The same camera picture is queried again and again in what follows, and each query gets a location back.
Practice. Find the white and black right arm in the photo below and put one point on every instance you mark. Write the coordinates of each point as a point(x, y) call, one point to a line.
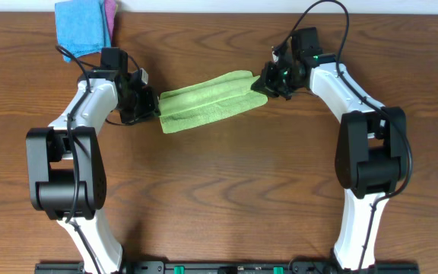
point(371, 154)

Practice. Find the green microfiber cloth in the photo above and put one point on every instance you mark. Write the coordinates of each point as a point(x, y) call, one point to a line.
point(208, 102)

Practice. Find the pink folded cloth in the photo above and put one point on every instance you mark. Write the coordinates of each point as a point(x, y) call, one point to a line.
point(110, 8)

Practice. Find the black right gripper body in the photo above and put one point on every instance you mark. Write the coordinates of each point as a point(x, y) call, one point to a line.
point(269, 81)

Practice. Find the blue folded cloth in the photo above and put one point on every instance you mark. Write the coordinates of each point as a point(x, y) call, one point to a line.
point(81, 26)

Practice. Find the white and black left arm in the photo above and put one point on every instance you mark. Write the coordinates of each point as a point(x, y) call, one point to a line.
point(67, 179)

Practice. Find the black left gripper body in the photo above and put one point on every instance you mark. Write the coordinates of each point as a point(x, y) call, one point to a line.
point(143, 106)

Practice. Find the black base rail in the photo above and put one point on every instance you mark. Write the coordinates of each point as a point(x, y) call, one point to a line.
point(297, 267)

